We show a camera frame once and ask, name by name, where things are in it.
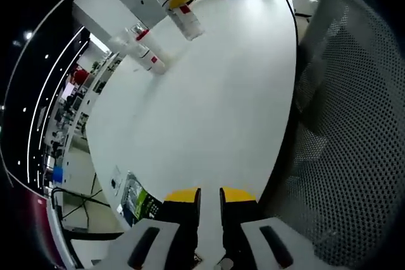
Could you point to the grey mesh office chair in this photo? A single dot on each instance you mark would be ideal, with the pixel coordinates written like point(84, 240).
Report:
point(348, 124)

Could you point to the white pillar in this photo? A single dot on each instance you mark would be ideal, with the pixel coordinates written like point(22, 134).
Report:
point(101, 7)

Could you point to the green printed packet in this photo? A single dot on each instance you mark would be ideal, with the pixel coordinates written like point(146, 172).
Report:
point(139, 197)

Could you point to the white skincare tube red label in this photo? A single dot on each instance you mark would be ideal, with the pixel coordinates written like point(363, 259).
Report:
point(156, 66)

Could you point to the small clear packet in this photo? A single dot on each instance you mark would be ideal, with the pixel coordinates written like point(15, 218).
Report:
point(115, 180)

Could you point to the white desk black legs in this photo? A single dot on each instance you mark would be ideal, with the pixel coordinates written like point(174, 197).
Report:
point(95, 251)

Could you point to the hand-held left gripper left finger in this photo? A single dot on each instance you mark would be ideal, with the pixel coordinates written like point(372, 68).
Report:
point(180, 219)

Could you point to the white skincare bottle red collar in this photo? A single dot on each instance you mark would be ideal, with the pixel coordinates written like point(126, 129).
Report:
point(158, 50)

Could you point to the blue bin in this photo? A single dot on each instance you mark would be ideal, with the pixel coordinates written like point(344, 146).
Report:
point(59, 174)

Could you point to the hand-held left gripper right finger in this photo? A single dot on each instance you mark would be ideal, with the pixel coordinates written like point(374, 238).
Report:
point(240, 219)

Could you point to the translucent skincare bottle clear cap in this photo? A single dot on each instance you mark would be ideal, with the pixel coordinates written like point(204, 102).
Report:
point(190, 25)

